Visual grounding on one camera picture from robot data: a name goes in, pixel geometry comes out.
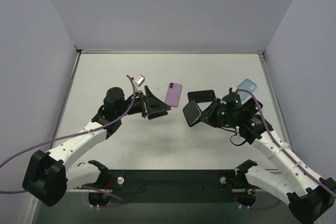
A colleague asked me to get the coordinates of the purple cable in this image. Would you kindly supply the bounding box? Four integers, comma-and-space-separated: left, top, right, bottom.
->
230, 87, 336, 196
0, 74, 137, 195

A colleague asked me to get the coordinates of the large black cased phone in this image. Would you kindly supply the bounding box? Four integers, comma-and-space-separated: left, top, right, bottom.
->
182, 100, 202, 127

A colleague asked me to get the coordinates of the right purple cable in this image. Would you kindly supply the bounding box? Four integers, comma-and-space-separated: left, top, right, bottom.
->
230, 87, 336, 196

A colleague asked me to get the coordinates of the purple bare phone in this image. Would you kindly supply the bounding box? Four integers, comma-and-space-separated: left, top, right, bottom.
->
164, 82, 183, 108

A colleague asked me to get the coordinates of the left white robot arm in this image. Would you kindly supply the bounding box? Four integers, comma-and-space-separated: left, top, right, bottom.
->
22, 86, 171, 207

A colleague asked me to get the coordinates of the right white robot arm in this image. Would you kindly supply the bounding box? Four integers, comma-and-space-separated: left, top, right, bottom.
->
200, 92, 335, 223

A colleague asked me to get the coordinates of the small black cased phone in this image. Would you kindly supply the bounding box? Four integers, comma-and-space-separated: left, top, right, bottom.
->
243, 98, 263, 116

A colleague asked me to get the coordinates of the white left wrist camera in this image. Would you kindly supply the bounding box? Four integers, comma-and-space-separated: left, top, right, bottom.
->
133, 74, 145, 87

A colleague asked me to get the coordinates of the black bare phone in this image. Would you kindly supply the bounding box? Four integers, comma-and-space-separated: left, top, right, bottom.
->
187, 90, 216, 103

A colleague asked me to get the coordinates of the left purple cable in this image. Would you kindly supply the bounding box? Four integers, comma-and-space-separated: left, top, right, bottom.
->
0, 74, 137, 195

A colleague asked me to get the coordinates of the light blue phone case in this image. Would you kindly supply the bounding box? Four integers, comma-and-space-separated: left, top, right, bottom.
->
237, 79, 257, 102

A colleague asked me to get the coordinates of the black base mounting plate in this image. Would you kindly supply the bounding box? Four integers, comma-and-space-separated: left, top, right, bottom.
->
88, 169, 256, 207

